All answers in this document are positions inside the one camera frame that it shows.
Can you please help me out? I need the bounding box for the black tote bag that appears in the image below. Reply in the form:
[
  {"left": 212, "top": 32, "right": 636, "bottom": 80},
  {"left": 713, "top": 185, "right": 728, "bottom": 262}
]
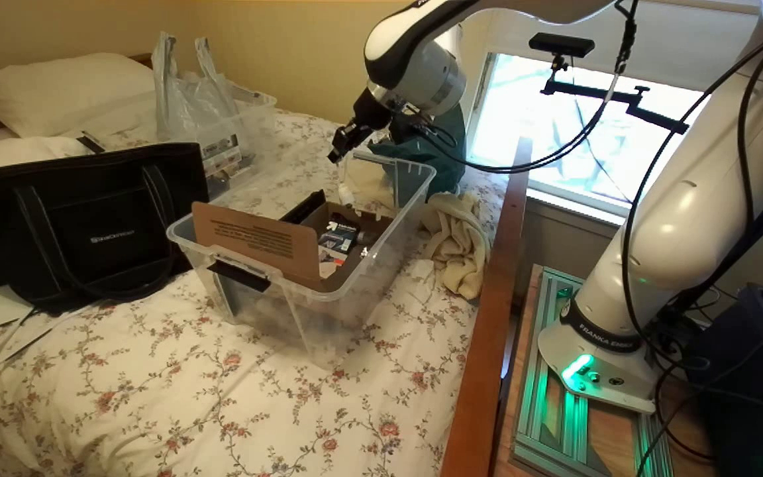
[{"left": 0, "top": 140, "right": 212, "bottom": 315}]

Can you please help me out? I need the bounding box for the black container latch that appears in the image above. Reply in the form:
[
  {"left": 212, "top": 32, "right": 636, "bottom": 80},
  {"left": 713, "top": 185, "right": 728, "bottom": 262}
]
[{"left": 206, "top": 258, "right": 273, "bottom": 295}]

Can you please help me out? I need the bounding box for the teal cloth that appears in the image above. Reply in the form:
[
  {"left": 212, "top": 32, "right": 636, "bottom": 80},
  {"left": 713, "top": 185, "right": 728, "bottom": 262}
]
[{"left": 365, "top": 101, "right": 468, "bottom": 195}]

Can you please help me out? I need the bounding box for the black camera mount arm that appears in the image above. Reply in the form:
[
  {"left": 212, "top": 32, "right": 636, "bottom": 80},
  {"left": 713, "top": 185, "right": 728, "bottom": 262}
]
[{"left": 538, "top": 54, "right": 695, "bottom": 137}]

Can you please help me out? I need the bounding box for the black metal stand pole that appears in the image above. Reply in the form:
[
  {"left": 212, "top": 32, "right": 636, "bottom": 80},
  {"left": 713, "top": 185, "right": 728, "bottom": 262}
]
[{"left": 663, "top": 166, "right": 763, "bottom": 328}]

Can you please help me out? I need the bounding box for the large bright window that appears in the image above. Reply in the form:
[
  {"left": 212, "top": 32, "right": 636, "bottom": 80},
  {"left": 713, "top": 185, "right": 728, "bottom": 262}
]
[{"left": 464, "top": 0, "right": 756, "bottom": 221}]

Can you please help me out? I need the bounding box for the cream towel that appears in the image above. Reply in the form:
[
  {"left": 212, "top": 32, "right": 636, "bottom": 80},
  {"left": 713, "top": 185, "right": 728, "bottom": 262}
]
[{"left": 419, "top": 191, "right": 512, "bottom": 303}]

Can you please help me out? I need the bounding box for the dark blue box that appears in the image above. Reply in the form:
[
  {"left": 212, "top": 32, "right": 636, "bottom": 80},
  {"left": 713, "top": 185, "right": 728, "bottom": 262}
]
[{"left": 684, "top": 281, "right": 763, "bottom": 477}]

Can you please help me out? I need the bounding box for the floral bed sheet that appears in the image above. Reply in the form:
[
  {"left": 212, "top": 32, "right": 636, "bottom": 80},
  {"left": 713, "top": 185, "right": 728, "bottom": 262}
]
[{"left": 0, "top": 104, "right": 512, "bottom": 477}]

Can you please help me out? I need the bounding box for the black camera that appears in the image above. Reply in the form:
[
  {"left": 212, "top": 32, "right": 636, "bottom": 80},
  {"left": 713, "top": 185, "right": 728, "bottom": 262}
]
[{"left": 528, "top": 32, "right": 598, "bottom": 60}]

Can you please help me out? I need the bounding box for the clear plastic storage container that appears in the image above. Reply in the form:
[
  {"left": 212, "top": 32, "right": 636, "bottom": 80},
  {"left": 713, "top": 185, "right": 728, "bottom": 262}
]
[{"left": 163, "top": 152, "right": 440, "bottom": 353}]

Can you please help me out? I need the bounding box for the large clear plastic bag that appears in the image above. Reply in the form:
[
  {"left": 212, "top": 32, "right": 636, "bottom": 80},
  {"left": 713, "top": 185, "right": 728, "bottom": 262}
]
[{"left": 148, "top": 28, "right": 284, "bottom": 194}]

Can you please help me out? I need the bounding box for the white pillow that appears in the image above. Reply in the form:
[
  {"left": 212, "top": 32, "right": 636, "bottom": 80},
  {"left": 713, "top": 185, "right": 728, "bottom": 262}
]
[{"left": 0, "top": 51, "right": 158, "bottom": 140}]

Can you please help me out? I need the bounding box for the white orange razor package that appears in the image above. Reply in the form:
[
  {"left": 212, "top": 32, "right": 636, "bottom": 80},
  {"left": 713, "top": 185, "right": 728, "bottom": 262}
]
[{"left": 312, "top": 238, "right": 358, "bottom": 277}]

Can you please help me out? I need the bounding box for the black box with label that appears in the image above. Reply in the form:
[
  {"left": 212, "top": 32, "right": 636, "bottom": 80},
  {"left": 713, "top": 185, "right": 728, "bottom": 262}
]
[{"left": 324, "top": 221, "right": 363, "bottom": 248}]

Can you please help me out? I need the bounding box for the wooden bed footboard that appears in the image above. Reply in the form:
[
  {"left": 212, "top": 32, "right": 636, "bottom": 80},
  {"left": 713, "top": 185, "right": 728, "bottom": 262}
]
[{"left": 436, "top": 136, "right": 534, "bottom": 477}]

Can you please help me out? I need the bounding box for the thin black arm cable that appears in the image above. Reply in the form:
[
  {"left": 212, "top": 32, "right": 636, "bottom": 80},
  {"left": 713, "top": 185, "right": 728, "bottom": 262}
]
[{"left": 616, "top": 16, "right": 763, "bottom": 342}]

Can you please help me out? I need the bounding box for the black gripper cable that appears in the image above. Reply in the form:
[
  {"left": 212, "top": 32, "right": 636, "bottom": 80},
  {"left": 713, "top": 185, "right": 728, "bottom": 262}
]
[{"left": 416, "top": 0, "right": 644, "bottom": 174}]

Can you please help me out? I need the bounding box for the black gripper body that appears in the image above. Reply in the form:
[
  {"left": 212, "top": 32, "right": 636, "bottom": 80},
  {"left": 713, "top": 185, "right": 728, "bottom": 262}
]
[{"left": 341, "top": 85, "right": 398, "bottom": 146}]

